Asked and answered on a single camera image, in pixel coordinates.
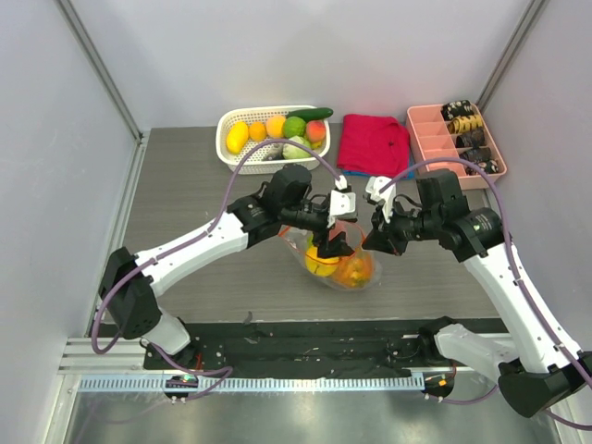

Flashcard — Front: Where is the yellow striped sock roll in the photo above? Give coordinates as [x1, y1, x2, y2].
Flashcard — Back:
[447, 115, 484, 134]

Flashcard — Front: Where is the small orange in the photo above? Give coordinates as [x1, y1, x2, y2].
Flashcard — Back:
[249, 121, 267, 142]

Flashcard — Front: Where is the red peach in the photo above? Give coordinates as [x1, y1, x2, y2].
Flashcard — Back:
[305, 120, 327, 143]

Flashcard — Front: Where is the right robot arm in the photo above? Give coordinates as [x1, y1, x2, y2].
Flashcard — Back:
[363, 169, 591, 418]

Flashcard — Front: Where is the white slotted cable duct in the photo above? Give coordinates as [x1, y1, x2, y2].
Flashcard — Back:
[79, 373, 425, 393]

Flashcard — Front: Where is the white plastic basket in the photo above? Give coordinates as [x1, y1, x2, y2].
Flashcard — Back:
[216, 105, 331, 175]

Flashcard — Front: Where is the green cucumber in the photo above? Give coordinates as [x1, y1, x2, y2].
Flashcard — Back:
[287, 107, 334, 122]

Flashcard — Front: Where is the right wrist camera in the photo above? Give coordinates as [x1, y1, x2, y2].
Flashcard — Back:
[364, 176, 397, 223]

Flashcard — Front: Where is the dark brown sock roll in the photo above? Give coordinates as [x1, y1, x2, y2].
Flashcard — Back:
[455, 128, 487, 148]

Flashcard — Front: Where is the clear zip top bag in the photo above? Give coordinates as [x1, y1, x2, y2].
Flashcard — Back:
[279, 221, 382, 291]

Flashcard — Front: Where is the red folded cloth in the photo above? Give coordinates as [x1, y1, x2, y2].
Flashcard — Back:
[337, 114, 410, 178]

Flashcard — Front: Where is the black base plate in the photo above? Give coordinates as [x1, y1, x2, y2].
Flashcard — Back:
[142, 317, 510, 379]

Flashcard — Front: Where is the yellow mango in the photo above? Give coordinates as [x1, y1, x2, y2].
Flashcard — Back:
[226, 121, 250, 155]

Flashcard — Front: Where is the grey mushroom toy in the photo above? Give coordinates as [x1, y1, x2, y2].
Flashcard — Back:
[263, 142, 284, 162]

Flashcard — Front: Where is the green cabbage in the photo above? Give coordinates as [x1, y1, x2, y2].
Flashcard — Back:
[282, 135, 311, 160]

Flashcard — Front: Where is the yellow apple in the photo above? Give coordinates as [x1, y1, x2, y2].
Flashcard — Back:
[304, 246, 340, 278]

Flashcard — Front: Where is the dark floral sock roll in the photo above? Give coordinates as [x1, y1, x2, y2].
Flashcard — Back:
[440, 100, 475, 121]

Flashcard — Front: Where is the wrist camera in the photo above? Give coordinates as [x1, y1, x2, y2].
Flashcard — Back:
[364, 176, 397, 223]
[327, 175, 357, 228]

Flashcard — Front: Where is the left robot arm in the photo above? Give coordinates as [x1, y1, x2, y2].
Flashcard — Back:
[96, 164, 356, 369]

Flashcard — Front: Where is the black pink sock roll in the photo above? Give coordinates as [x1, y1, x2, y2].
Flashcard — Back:
[465, 159, 500, 176]

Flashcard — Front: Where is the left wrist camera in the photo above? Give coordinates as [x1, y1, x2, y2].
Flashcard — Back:
[327, 175, 357, 228]

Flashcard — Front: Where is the pink divided tray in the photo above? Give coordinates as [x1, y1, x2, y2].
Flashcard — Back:
[406, 105, 508, 191]

